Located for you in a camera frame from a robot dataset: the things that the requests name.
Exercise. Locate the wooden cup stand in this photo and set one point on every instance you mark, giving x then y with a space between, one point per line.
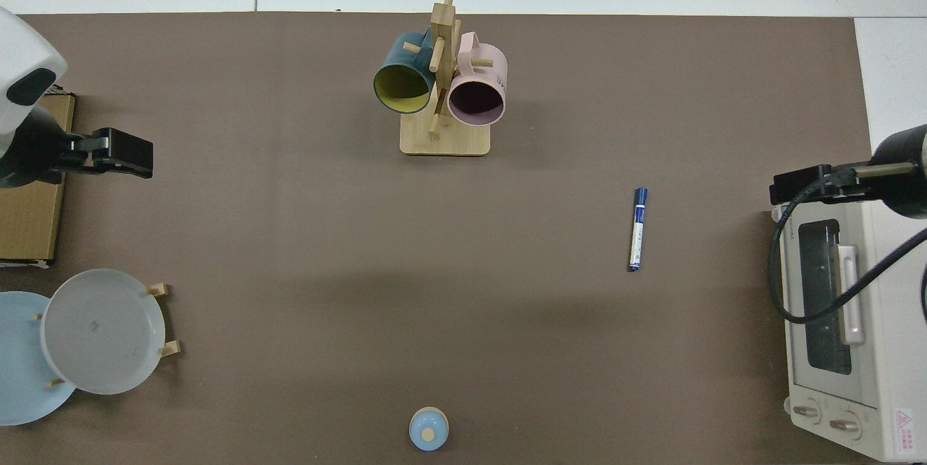
445 139

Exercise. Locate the blue and white marker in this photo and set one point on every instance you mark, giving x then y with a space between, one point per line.
637 233

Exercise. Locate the pink cup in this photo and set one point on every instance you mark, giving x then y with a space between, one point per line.
481 75

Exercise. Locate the light blue plate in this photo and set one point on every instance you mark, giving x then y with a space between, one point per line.
18 378

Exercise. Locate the wooden plate rack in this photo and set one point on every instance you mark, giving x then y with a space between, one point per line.
170 349

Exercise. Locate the small blue round thing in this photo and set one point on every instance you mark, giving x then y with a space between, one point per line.
420 425

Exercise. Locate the dark blue cup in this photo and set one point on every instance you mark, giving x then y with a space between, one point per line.
395 59

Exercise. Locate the grey plate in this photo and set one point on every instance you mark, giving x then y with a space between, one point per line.
101 334

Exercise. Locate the brown table cloth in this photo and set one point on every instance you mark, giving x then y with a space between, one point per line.
290 233

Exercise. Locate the pale toaster oven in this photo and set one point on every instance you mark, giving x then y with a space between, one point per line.
891 306

